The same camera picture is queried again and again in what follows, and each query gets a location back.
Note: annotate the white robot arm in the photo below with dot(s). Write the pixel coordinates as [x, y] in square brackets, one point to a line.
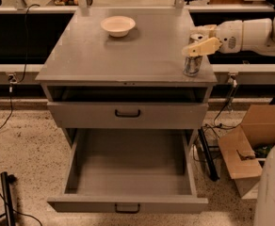
[258, 36]

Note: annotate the black bar on floor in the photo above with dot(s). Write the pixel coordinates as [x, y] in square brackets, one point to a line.
[209, 159]

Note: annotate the open grey middle drawer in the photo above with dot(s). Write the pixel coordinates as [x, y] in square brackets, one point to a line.
[130, 171]

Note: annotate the brown cardboard box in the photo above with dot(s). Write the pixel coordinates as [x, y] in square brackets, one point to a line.
[237, 147]

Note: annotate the closed grey upper drawer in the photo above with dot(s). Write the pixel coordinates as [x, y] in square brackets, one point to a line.
[128, 115]

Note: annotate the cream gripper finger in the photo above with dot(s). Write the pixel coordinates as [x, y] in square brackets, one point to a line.
[203, 31]
[202, 47]

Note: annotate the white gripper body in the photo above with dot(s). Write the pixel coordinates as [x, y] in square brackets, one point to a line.
[229, 37]

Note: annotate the grey wooden drawer cabinet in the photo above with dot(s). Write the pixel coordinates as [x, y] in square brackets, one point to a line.
[145, 66]

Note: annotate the silver redbull can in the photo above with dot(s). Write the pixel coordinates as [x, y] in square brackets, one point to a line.
[193, 63]

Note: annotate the black stand bottom left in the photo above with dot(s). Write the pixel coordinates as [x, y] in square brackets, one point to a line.
[6, 210]

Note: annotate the white paper bowl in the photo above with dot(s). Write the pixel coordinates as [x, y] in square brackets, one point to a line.
[117, 26]

